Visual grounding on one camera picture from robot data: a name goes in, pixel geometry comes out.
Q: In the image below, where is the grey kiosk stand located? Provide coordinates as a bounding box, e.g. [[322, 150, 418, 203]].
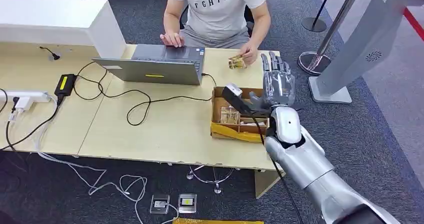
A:
[[307, 0, 424, 104]]

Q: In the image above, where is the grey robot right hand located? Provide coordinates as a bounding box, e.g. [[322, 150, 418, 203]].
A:
[[248, 51, 297, 113]]

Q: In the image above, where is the black laptop power cable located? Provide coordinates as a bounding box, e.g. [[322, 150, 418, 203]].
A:
[[72, 61, 218, 127]]

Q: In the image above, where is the floor socket yellow insert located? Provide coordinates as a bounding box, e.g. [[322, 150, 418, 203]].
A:
[[177, 193, 198, 214]]

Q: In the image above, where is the chrome stanchion post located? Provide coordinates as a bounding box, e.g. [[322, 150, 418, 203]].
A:
[[297, 0, 366, 77]]

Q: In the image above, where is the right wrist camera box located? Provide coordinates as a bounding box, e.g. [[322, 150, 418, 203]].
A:
[[220, 82, 257, 116]]

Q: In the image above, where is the yellow flat object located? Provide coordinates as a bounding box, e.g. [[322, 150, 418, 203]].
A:
[[171, 218, 265, 224]]

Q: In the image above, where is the yellow tape strip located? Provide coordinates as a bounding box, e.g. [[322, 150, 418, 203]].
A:
[[210, 121, 267, 144]]

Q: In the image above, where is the person's right hand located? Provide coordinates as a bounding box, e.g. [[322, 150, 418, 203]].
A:
[[159, 32, 186, 48]]

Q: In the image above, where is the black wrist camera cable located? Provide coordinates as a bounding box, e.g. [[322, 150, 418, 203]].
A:
[[246, 110, 305, 224]]

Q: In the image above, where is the person's left hand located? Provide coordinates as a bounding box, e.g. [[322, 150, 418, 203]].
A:
[[238, 42, 260, 66]]

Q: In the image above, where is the red barrier belt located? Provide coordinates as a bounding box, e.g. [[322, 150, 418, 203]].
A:
[[374, 0, 424, 42]]

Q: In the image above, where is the pale desk leg panel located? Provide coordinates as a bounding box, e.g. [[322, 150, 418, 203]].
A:
[[254, 169, 286, 200]]

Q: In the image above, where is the wooden card box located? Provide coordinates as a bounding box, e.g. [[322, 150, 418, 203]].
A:
[[210, 86, 271, 144]]

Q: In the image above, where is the chrome stool base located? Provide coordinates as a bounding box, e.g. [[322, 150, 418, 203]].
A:
[[185, 164, 240, 196]]

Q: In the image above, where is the white cable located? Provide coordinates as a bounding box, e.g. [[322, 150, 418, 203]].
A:
[[32, 95, 180, 224]]

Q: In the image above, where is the person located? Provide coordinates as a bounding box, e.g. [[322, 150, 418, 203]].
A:
[[159, 0, 272, 66]]

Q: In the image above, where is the floor socket white insert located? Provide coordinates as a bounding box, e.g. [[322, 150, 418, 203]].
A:
[[149, 194, 171, 215]]

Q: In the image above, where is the grey laptop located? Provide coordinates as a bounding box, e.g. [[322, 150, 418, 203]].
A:
[[91, 43, 207, 86]]

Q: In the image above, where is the white plug charger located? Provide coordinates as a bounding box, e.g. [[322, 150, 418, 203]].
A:
[[8, 96, 36, 121]]

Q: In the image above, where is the white counter block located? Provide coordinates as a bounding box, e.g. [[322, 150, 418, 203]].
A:
[[0, 0, 127, 60]]

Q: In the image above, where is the black stanchion post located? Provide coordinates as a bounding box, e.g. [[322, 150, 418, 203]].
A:
[[300, 0, 336, 33]]

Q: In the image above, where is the desk grommet black cable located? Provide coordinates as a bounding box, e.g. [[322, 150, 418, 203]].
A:
[[38, 46, 62, 61]]

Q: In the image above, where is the white power strip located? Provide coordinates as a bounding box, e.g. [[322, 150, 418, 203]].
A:
[[0, 90, 53, 103]]

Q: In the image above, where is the black power adapter yellow label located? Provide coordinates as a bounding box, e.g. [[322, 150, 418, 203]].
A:
[[53, 73, 78, 98]]

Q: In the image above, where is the black adapter mains cable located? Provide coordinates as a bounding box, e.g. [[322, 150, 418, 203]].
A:
[[0, 95, 64, 153]]

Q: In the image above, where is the thin black plug cable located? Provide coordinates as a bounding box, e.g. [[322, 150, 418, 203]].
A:
[[3, 97, 19, 153]]

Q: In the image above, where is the clear card stack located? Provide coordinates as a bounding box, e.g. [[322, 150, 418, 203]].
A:
[[219, 106, 241, 125]]

